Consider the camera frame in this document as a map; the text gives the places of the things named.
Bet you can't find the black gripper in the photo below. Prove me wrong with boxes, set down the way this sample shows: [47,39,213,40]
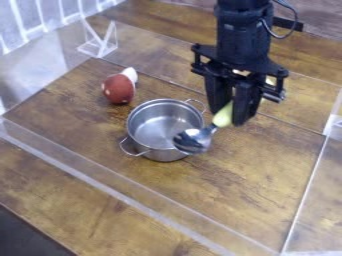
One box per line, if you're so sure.
[192,44,289,126]

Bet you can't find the green handled metal spoon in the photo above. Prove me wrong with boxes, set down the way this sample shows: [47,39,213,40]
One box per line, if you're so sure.
[172,77,276,155]

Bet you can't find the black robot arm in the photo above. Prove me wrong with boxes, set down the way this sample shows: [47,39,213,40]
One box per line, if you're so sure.
[192,0,289,126]

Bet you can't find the small steel pot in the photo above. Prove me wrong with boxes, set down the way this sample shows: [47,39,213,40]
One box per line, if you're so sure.
[119,98,208,162]

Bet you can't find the black bar on table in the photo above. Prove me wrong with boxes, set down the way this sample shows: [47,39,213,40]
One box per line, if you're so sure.
[273,17,304,32]

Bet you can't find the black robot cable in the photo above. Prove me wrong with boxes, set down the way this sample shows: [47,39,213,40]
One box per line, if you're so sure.
[260,0,300,40]

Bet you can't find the clear acrylic triangle bracket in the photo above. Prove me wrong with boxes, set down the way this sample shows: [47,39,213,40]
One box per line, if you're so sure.
[78,20,119,58]

